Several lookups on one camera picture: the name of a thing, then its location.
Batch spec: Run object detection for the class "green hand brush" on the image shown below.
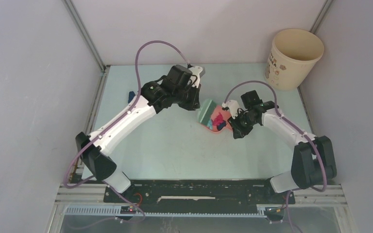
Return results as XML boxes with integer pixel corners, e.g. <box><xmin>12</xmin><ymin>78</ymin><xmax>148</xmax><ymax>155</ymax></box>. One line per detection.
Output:
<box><xmin>197</xmin><ymin>99</ymin><xmax>217</xmax><ymax>126</ymax></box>

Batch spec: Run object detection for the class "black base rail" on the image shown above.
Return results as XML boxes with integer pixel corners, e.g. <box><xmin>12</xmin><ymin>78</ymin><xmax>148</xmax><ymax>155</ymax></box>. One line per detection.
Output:
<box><xmin>103</xmin><ymin>179</ymin><xmax>295</xmax><ymax>213</ymax></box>

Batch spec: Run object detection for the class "beige plastic bucket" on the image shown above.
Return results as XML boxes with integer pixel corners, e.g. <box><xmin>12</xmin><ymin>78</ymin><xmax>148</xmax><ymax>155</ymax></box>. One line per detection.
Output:
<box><xmin>264</xmin><ymin>28</ymin><xmax>324</xmax><ymax>90</ymax></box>

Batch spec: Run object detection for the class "dark blue paper scrap left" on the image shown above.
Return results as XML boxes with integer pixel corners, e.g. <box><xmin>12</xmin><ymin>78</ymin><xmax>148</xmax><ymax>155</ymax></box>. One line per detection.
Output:
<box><xmin>128</xmin><ymin>91</ymin><xmax>136</xmax><ymax>103</ymax></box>

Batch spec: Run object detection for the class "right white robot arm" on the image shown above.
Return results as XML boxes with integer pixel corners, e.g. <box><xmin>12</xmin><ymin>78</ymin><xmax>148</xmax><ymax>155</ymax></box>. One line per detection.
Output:
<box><xmin>222</xmin><ymin>90</ymin><xmax>337</xmax><ymax>203</ymax></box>

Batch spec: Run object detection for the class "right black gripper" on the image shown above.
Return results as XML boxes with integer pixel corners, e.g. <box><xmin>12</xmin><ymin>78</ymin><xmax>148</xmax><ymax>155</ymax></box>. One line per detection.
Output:
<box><xmin>227</xmin><ymin>110</ymin><xmax>257</xmax><ymax>139</ymax></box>

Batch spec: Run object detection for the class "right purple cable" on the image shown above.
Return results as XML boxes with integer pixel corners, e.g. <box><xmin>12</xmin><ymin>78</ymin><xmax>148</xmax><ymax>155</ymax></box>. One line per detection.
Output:
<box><xmin>221</xmin><ymin>80</ymin><xmax>328</xmax><ymax>233</ymax></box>

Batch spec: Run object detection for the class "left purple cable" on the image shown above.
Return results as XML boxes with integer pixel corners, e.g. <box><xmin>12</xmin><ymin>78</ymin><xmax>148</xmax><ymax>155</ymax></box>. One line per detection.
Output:
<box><xmin>63</xmin><ymin>40</ymin><xmax>192</xmax><ymax>222</ymax></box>

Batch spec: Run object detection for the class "light blue paper scrap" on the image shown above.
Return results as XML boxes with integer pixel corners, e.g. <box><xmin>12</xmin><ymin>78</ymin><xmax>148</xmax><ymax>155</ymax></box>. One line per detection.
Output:
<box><xmin>206</xmin><ymin>120</ymin><xmax>213</xmax><ymax>131</ymax></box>

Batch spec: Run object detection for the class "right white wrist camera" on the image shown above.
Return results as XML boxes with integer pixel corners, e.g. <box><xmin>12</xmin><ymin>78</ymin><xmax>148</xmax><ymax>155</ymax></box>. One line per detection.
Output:
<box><xmin>221</xmin><ymin>100</ymin><xmax>244</xmax><ymax>120</ymax></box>

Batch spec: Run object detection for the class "dark blue paper scrap top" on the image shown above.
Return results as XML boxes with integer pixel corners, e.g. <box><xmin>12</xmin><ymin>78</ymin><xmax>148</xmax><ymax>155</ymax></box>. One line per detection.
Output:
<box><xmin>217</xmin><ymin>121</ymin><xmax>227</xmax><ymax>131</ymax></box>

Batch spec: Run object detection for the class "magenta paper scrap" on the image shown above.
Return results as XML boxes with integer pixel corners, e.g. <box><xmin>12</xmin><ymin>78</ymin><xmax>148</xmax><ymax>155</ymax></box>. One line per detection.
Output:
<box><xmin>212</xmin><ymin>113</ymin><xmax>225</xmax><ymax>127</ymax></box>

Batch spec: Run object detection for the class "white cable duct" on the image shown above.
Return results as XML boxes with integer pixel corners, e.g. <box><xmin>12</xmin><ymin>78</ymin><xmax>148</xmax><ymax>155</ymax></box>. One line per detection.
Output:
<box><xmin>64</xmin><ymin>205</ymin><xmax>284</xmax><ymax>218</ymax></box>

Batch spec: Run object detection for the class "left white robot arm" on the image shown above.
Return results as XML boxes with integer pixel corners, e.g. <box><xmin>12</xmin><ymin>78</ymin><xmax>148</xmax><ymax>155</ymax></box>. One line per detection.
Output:
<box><xmin>75</xmin><ymin>65</ymin><xmax>205</xmax><ymax>202</ymax></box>

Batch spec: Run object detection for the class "pink dustpan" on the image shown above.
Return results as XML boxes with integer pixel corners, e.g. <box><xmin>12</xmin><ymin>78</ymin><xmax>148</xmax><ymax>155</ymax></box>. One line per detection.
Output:
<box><xmin>199</xmin><ymin>105</ymin><xmax>232</xmax><ymax>133</ymax></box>

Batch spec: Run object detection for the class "purple cable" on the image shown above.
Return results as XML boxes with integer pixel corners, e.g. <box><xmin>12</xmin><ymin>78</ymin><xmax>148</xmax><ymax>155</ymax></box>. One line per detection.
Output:
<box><xmin>221</xmin><ymin>80</ymin><xmax>328</xmax><ymax>233</ymax></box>
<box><xmin>63</xmin><ymin>40</ymin><xmax>192</xmax><ymax>222</ymax></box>

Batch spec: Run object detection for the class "dark blue paper scrap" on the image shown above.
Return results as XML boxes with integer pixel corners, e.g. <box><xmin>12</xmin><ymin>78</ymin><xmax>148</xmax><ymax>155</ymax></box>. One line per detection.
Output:
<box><xmin>217</xmin><ymin>121</ymin><xmax>227</xmax><ymax>131</ymax></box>
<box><xmin>128</xmin><ymin>91</ymin><xmax>136</xmax><ymax>103</ymax></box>

